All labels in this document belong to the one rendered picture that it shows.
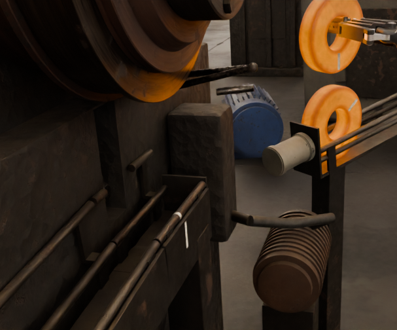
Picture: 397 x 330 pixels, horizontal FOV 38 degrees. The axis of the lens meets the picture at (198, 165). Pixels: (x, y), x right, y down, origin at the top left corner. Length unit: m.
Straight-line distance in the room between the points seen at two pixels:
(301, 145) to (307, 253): 0.21
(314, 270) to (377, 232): 1.25
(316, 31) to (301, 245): 0.40
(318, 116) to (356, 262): 1.03
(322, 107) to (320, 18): 0.17
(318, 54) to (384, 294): 1.02
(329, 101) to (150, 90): 0.56
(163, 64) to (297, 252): 0.52
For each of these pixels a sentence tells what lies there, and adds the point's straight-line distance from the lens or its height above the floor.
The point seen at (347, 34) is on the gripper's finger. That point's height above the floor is 0.89.
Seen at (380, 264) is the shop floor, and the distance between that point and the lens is 2.10.
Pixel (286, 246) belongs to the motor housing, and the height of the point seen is 0.53.
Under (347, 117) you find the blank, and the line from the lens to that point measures 1.22.
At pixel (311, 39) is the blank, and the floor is 0.88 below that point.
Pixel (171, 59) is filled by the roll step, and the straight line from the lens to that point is 0.69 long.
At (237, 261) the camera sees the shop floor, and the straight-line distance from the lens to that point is 2.08.
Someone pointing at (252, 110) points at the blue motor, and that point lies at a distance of 2.82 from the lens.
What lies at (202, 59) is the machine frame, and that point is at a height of 0.84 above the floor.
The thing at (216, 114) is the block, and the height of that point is 0.80.
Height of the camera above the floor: 1.06
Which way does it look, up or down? 21 degrees down
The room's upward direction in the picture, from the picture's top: 4 degrees counter-clockwise
